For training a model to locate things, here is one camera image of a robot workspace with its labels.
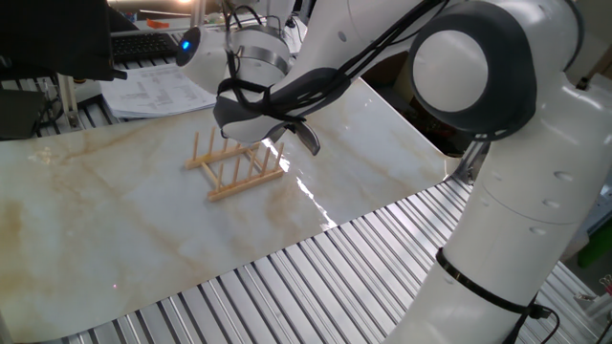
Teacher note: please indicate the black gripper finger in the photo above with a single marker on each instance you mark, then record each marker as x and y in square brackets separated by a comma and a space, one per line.
[291, 128]

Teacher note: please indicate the steel cleaver knife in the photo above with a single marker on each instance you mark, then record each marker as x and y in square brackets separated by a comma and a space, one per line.
[311, 141]

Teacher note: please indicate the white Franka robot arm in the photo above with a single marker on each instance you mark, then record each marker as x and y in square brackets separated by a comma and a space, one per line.
[526, 191]

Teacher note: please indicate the wooden peg knife rack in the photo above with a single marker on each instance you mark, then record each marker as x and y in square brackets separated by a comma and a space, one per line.
[239, 186]

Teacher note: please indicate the printed paper stack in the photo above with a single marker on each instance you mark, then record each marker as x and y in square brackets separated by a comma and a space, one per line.
[143, 91]

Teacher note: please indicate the black keyboard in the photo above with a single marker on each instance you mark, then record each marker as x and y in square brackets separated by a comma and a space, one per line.
[143, 47]

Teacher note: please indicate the orange small object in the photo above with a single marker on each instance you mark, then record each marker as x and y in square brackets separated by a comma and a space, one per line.
[158, 24]

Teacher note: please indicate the marble pattern board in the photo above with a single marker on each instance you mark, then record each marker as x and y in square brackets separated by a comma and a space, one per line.
[119, 239]

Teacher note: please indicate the black screen panel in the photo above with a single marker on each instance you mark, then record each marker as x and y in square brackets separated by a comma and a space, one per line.
[48, 38]

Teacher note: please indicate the dark box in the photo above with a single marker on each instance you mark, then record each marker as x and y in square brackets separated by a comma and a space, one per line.
[19, 114]

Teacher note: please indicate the black band with plug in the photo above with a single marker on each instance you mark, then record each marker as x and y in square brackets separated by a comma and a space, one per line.
[538, 311]

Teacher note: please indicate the green mat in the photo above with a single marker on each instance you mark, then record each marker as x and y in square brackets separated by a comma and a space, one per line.
[597, 248]

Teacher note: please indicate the aluminium frame post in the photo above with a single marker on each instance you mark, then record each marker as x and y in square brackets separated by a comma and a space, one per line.
[67, 100]
[197, 12]
[471, 162]

